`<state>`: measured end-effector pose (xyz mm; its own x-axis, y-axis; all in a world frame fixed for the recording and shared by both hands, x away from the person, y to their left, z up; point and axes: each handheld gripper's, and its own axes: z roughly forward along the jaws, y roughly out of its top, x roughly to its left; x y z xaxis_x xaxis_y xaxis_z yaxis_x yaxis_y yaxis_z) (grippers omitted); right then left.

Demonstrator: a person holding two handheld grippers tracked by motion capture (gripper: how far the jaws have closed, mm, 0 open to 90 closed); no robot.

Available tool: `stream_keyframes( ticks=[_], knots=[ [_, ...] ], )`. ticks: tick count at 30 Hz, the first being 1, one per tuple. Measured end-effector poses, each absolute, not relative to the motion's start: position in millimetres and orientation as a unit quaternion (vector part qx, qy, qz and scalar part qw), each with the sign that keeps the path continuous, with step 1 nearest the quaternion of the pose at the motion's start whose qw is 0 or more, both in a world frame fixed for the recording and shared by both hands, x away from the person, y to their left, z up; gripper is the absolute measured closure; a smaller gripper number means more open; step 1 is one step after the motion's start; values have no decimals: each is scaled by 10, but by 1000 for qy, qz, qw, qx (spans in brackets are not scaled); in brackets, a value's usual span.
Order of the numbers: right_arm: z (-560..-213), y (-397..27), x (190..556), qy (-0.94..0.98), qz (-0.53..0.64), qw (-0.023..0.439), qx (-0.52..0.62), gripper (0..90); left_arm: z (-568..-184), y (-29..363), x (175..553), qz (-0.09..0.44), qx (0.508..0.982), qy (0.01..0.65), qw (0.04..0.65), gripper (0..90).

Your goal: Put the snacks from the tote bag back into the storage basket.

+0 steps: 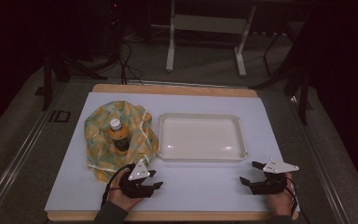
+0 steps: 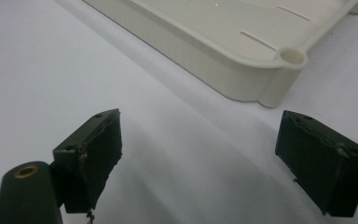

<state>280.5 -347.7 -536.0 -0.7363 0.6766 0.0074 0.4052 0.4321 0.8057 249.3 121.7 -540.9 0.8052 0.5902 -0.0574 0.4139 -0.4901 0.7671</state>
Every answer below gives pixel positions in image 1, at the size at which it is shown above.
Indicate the person's right hand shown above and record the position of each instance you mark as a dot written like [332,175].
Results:
[281,203]

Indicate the yellow green patterned cloth bag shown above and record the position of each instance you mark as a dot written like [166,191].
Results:
[99,137]

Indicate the black metal stand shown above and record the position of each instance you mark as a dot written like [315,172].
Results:
[304,93]
[47,81]

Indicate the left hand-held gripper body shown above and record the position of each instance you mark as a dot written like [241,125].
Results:
[138,172]

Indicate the white table mat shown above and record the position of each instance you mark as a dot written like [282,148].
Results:
[199,186]

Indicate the white plastic tray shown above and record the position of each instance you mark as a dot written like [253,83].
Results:
[202,137]

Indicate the orange drink bottle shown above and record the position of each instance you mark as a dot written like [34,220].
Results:
[119,138]

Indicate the person's left hand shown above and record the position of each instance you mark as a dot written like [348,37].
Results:
[121,200]

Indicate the metal floor rail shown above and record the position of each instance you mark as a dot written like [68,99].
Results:
[18,161]
[320,168]

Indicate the wooden table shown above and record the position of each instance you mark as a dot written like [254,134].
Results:
[167,89]

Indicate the white metal stand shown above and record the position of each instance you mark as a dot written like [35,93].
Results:
[209,24]

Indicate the dark curtain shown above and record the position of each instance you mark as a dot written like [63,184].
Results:
[348,77]
[9,62]

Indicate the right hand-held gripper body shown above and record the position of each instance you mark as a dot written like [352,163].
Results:
[273,183]

